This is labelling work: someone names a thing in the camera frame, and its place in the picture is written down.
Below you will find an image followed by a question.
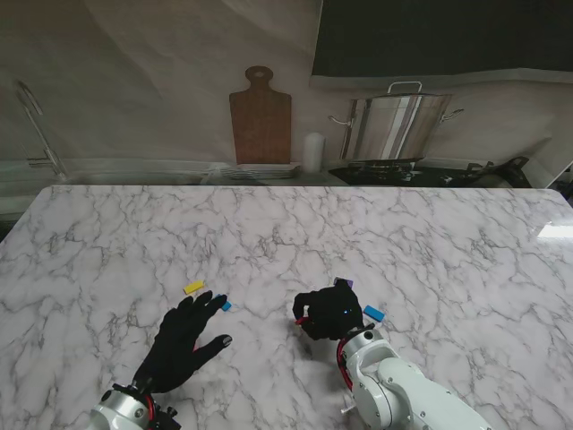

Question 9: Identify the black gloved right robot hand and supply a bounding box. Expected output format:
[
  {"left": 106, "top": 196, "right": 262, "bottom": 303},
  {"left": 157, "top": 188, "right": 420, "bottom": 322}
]
[{"left": 292, "top": 278, "right": 364, "bottom": 342}]

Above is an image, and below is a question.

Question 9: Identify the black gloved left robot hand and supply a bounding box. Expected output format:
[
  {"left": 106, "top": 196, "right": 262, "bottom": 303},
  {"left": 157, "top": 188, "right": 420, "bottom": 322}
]
[{"left": 133, "top": 289, "right": 234, "bottom": 395}]

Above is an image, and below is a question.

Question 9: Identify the black gas stove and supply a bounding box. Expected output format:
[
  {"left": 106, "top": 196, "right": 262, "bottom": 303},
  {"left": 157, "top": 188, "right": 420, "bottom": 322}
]
[{"left": 329, "top": 157, "right": 475, "bottom": 187}]

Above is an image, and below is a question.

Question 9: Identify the stack of white plates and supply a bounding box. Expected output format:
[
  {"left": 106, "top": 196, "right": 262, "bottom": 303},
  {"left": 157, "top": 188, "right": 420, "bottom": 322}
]
[{"left": 214, "top": 161, "right": 302, "bottom": 180}]

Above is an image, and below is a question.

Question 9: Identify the white cylinder candle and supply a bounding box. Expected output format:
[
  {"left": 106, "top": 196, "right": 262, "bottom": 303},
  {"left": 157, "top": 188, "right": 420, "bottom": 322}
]
[{"left": 303, "top": 132, "right": 326, "bottom": 173}]

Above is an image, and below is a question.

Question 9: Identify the steel kitchen sink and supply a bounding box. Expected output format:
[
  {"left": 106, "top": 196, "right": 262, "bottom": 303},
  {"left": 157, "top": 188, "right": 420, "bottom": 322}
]
[{"left": 62, "top": 172, "right": 211, "bottom": 185}]

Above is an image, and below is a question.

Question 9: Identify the large steel stock pot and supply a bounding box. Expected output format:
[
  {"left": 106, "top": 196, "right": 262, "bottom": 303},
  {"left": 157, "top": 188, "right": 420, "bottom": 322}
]
[{"left": 329, "top": 80, "right": 466, "bottom": 161}]

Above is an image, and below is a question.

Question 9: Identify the brown wooden cutting board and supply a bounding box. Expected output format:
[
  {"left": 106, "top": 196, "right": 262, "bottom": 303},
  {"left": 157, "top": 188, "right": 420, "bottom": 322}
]
[{"left": 228, "top": 65, "right": 294, "bottom": 166}]

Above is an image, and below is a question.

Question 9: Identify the black frying pan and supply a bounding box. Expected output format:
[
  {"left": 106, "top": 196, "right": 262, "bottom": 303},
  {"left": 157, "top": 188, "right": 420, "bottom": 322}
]
[{"left": 465, "top": 156, "right": 532, "bottom": 188}]

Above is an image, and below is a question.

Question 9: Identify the chrome kitchen faucet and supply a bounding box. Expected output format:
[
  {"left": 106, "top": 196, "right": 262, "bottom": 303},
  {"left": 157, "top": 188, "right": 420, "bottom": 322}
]
[{"left": 15, "top": 80, "right": 68, "bottom": 180}]

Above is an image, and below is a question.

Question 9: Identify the dark range hood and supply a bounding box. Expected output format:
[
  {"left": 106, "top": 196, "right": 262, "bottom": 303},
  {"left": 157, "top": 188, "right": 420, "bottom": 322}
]
[{"left": 311, "top": 0, "right": 573, "bottom": 77}]

